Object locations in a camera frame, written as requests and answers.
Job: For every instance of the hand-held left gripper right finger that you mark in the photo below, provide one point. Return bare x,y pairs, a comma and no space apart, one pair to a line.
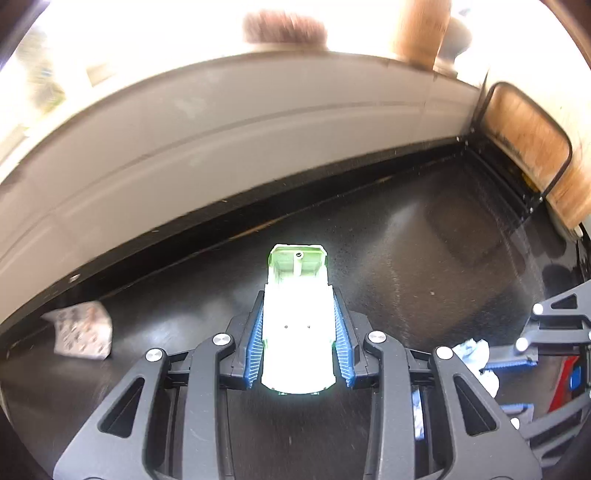
344,346

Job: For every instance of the green cardboard medicine box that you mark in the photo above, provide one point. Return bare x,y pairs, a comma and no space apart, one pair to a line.
298,332

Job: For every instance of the white blue tissue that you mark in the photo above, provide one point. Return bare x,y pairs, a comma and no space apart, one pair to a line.
475,353

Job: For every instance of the wooden post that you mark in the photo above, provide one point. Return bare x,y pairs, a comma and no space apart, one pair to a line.
418,32

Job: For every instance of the silver pill blister pack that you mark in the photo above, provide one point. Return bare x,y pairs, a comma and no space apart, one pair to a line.
78,330

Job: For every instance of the wooden chair with black frame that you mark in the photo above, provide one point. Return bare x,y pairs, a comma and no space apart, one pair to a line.
521,124

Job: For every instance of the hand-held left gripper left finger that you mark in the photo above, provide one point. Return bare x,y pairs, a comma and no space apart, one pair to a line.
255,341

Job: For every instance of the red plastic container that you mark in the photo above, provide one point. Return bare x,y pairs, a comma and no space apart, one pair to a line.
561,387

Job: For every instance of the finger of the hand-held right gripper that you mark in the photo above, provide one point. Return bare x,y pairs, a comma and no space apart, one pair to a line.
558,332
554,427

